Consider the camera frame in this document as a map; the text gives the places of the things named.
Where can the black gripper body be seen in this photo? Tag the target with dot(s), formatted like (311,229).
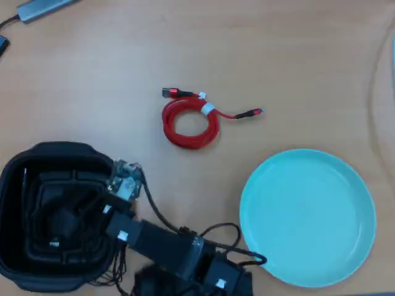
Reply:
(118,207)

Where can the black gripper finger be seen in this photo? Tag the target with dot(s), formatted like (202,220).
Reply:
(94,202)
(94,219)

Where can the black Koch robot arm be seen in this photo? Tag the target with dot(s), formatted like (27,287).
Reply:
(166,240)

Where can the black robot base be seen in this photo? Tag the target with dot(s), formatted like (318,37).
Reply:
(148,280)

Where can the black square collapsible bowl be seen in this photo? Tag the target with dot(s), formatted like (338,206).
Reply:
(18,216)

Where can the dark plug with blue face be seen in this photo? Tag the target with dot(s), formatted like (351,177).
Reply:
(3,44)

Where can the light blue round plate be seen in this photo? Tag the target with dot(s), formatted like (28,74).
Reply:
(308,219)

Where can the grey metal USB hub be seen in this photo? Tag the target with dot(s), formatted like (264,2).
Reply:
(46,9)

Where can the bare circuit board wrist camera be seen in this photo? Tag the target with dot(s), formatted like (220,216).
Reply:
(126,185)

